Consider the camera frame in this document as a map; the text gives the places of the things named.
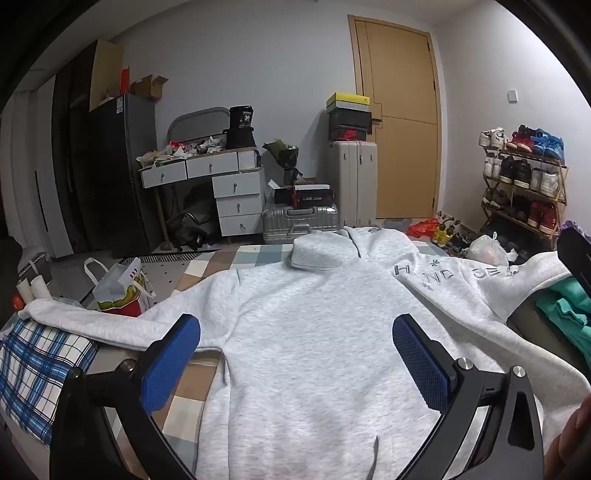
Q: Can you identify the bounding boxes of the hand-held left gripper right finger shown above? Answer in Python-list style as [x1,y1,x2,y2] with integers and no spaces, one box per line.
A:
[392,314,546,480]

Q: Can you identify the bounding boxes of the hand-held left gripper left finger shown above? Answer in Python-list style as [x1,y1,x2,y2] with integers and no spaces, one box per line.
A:
[50,314,201,480]

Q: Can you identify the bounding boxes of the light grey hoodie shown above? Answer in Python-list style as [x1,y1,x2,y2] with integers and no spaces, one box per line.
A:
[18,226,591,480]

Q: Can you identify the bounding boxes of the teal clothes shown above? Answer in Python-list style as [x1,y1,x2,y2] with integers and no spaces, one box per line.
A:
[533,277,591,365]

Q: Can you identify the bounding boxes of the person's right hand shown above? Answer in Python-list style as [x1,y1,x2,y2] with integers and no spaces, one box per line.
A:
[545,406,591,480]

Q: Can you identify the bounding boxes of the wooden shoe rack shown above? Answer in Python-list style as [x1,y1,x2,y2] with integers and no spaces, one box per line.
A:
[478,148,568,252]

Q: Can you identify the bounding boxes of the grey ottoman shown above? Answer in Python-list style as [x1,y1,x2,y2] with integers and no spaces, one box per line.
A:
[505,295,585,374]

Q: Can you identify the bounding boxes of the checkered bed sheet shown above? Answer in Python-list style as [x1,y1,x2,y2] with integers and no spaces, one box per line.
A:
[88,242,301,480]

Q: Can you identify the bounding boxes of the white red shopping bag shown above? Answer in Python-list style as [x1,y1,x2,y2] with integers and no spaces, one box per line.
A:
[83,257,158,318]

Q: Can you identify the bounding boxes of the white plastic bag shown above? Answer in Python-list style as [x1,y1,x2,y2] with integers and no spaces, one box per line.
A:
[464,232,509,266]

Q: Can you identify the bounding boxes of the striped floor mat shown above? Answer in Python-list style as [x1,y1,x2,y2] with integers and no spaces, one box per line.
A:
[120,250,223,266]

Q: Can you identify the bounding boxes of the scattered shoes pile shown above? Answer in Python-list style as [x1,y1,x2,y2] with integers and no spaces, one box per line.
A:
[434,210,485,257]

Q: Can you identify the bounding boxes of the black backpack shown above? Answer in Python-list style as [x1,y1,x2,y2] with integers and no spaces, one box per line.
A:
[165,212,220,252]

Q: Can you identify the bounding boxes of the red plastic bag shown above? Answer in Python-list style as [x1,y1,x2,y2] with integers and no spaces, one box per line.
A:
[406,218,441,238]

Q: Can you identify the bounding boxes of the blue plaid cloth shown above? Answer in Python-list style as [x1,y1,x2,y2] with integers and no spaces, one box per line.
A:
[0,318,100,448]

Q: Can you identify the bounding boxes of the white dresser with drawers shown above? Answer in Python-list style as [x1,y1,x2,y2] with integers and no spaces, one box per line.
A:
[140,147,266,245]

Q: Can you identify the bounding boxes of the silver suitcase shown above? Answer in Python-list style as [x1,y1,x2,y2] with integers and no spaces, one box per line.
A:
[262,196,340,244]

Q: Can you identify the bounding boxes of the dark grey refrigerator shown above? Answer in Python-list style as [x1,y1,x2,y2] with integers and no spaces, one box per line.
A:
[88,93,160,259]

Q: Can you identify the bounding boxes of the white suitcase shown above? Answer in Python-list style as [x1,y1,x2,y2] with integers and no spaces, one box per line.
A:
[329,140,378,228]

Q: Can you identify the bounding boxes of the long black red box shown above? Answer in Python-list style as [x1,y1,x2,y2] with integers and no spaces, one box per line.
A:
[273,184,334,208]

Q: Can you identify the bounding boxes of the desk clutter pile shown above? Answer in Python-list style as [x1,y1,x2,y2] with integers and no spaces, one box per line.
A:
[136,136,227,169]

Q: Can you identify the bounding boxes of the wooden door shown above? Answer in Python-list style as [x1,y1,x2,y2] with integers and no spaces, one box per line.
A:
[348,15,439,220]

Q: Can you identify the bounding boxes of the black wardrobe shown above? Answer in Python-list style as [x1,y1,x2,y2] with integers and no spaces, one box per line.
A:
[50,41,101,256]

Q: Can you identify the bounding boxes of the dark wrapped bouquet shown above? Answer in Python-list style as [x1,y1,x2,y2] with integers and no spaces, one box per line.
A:
[262,138,303,185]

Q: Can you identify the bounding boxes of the white wardrobe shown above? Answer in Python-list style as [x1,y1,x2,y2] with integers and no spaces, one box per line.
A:
[0,80,75,259]

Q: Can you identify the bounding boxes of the grey framed mirror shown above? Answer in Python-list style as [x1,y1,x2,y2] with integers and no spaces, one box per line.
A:
[167,107,232,144]

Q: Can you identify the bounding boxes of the black labelled container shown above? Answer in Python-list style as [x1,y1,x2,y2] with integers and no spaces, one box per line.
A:
[223,106,257,149]

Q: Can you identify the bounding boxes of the open cardboard box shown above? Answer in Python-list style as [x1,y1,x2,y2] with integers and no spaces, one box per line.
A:
[130,75,169,101]

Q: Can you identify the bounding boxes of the tall cardboard sheet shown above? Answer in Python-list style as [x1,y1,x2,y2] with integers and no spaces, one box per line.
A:
[89,39,124,112]

